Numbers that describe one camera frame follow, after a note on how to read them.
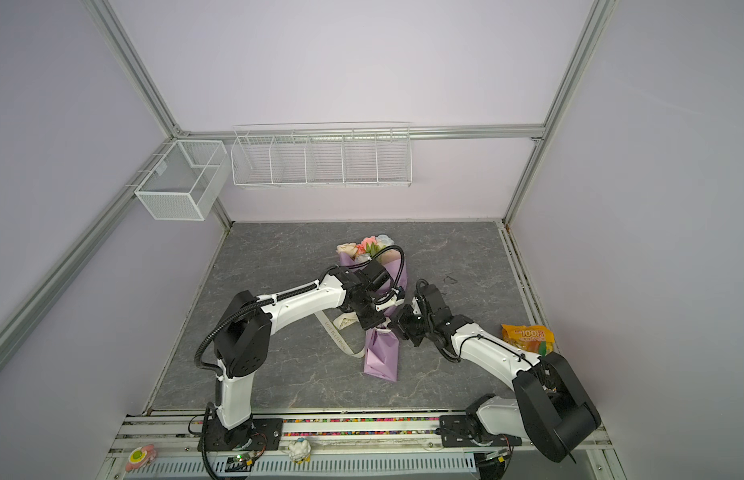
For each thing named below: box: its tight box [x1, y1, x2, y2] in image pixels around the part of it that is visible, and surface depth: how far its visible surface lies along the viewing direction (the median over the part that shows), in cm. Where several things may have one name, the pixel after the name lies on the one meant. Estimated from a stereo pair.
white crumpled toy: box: [288, 438, 311, 465], surface depth 69 cm
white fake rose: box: [376, 234, 395, 248], surface depth 110 cm
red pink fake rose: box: [356, 235, 376, 255], surface depth 107 cm
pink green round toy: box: [125, 444, 157, 472], surface depth 69 cm
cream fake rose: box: [336, 242, 358, 257], surface depth 107 cm
